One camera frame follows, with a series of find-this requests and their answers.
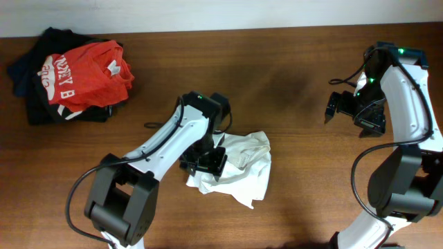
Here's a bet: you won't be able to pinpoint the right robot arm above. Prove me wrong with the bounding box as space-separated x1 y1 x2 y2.
325 42 442 249

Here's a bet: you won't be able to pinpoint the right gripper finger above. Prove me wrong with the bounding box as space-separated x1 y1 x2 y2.
359 129 381 138
324 92 341 124

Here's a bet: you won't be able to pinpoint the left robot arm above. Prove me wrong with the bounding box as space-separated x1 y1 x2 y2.
84 91 231 248

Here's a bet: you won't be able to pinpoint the black folded clothes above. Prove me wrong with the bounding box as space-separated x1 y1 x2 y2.
6 28 118 125

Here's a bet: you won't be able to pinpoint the white t-shirt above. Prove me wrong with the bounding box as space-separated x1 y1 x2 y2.
186 131 271 209

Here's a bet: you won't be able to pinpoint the red printed t-shirt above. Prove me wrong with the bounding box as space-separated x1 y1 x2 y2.
37 40 134 113

